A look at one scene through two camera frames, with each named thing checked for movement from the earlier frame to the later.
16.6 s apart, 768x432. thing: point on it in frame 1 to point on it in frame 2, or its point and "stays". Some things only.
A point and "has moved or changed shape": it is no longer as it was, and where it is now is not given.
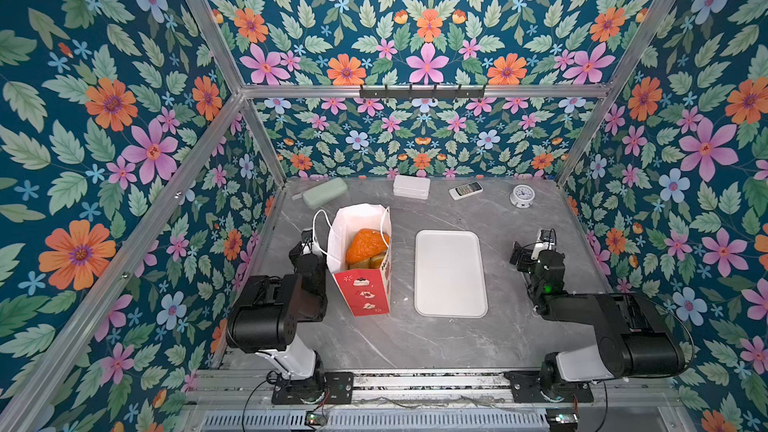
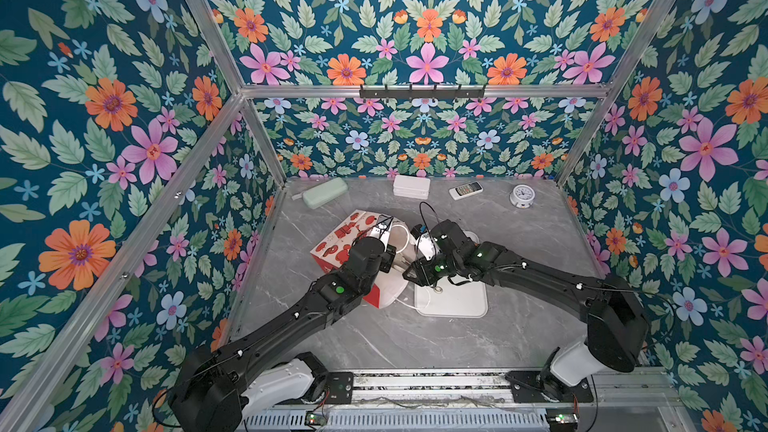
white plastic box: (411, 187) stays
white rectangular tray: (449, 279) stays
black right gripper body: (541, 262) to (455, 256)
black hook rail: (422, 93) stays
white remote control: (466, 190) stays
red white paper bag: (359, 291) has moved or changed shape
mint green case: (319, 194) stays
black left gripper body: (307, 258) to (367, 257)
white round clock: (522, 196) stays
